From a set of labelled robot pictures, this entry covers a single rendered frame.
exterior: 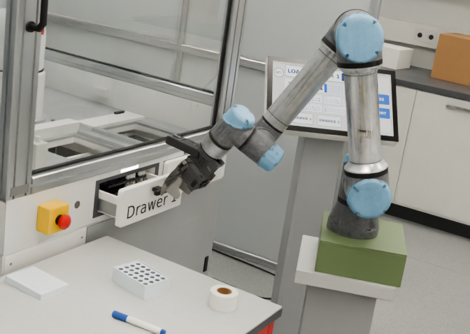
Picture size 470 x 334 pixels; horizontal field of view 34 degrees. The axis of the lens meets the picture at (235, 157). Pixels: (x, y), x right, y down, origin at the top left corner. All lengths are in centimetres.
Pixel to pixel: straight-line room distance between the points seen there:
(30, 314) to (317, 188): 158
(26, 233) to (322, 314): 87
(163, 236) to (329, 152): 85
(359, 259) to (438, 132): 279
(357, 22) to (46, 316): 101
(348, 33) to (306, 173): 122
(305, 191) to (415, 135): 195
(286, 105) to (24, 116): 70
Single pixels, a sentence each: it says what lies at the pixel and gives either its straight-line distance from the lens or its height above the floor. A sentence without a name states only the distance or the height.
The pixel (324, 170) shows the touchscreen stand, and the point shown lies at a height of 78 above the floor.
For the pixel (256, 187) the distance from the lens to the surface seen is 397.
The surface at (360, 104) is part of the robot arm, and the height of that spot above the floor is 127.
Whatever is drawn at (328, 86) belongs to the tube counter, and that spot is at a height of 112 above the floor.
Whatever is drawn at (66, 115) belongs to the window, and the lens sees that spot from 204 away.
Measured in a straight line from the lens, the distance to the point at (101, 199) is 220.
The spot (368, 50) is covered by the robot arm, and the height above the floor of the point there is 141.
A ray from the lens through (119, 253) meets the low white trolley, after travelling 215.
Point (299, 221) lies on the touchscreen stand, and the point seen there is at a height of 56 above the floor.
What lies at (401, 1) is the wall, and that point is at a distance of 565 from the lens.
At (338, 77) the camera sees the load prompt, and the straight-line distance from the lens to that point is 305.
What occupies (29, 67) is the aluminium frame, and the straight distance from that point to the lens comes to 189.
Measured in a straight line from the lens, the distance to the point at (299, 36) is 376.
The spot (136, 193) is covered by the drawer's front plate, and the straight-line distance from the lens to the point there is 218.
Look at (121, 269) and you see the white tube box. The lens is 199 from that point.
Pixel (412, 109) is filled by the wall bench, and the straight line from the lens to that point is 494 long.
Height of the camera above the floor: 165
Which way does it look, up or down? 16 degrees down
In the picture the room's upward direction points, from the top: 8 degrees clockwise
